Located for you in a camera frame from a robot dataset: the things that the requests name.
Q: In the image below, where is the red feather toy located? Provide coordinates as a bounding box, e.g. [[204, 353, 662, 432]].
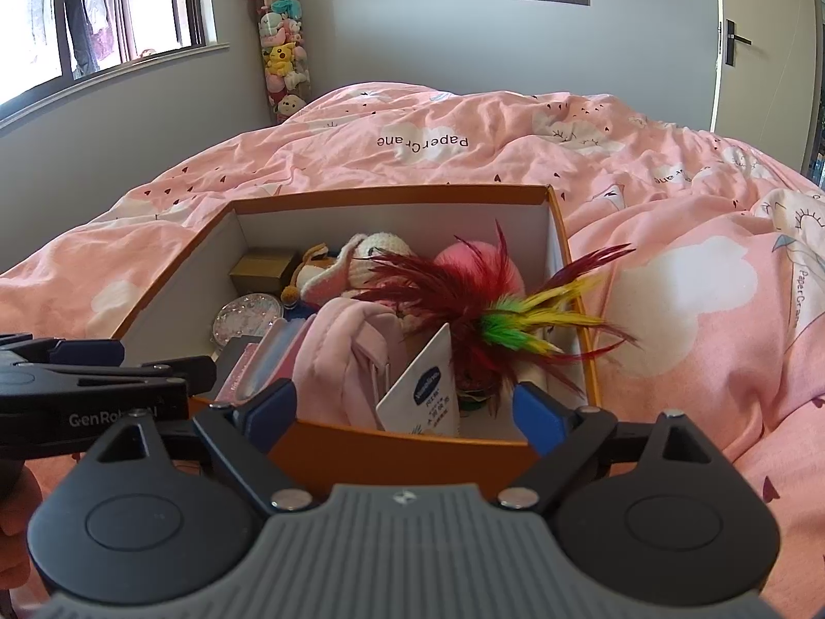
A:
[[354, 243, 638, 412]]

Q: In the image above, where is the pink fabric pouch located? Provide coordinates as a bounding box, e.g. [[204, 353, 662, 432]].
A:
[[292, 298, 408, 430]]

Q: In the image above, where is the white hand cream tube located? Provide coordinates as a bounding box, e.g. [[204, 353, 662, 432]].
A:
[[376, 324, 460, 437]]

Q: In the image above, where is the gold cardboard box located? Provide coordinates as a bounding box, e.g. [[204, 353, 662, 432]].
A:
[[229, 249, 301, 298]]

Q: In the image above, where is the pink fluffy pompom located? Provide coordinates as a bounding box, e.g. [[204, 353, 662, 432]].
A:
[[434, 236, 526, 317]]

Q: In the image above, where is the person left hand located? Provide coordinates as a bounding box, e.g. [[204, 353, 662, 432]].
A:
[[0, 467, 42, 590]]

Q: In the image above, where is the pink card box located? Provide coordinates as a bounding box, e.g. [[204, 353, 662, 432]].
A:
[[214, 344, 257, 404]]

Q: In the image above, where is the pink clear pouch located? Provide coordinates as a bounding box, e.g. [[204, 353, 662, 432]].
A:
[[235, 315, 316, 402]]

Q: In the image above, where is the orange cardboard box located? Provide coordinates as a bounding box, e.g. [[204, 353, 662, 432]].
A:
[[116, 183, 599, 497]]

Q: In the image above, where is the brown plush dog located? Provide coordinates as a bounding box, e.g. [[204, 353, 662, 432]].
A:
[[279, 243, 337, 309]]

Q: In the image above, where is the white crochet bunny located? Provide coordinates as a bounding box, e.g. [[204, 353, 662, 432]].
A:
[[301, 232, 413, 307]]

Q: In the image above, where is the pink patterned duvet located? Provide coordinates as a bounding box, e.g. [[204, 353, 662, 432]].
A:
[[2, 83, 823, 617]]

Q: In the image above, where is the stuffed toy column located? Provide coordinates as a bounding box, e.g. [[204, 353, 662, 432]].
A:
[[247, 0, 310, 123]]

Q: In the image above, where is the cream room door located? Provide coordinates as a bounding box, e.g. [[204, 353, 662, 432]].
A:
[[711, 0, 822, 172]]

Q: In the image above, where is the window with frame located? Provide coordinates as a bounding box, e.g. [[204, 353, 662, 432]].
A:
[[2, 0, 217, 122]]

